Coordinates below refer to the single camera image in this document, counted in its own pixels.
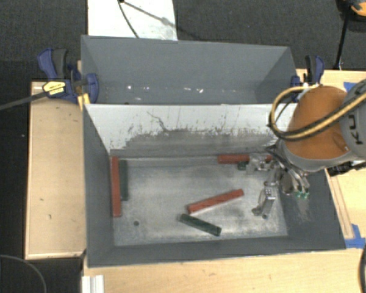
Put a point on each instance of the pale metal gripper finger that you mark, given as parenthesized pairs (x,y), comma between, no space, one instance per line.
(260,164)
(268,197)

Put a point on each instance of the dark green flat block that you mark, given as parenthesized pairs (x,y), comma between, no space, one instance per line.
(124,180)
(199,224)
(241,166)

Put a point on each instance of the red-brown flat block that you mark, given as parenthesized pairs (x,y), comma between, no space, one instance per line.
(231,158)
(116,188)
(215,201)

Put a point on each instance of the grey metal bin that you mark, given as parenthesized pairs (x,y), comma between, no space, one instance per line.
(177,72)

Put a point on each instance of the pale wood flat board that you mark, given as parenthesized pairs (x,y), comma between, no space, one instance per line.
(55,169)

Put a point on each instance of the black cylinder on white bracket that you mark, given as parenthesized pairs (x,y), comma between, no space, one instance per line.
(347,168)

